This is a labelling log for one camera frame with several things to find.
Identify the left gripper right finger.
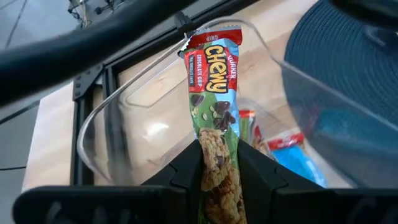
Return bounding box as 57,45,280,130
238,139,323,224

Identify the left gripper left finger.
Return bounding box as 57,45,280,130
143,139,203,224

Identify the chocolate chip granola bar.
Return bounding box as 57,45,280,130
252,124,274,154
178,24,249,224
238,108,257,146

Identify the light blue granola bar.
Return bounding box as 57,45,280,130
266,132,328,189

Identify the clear plastic bin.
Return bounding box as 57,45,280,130
76,17,398,191

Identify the round dark blue mat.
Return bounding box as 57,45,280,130
283,0,398,127

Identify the black metal table frame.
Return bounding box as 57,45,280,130
70,0,261,187

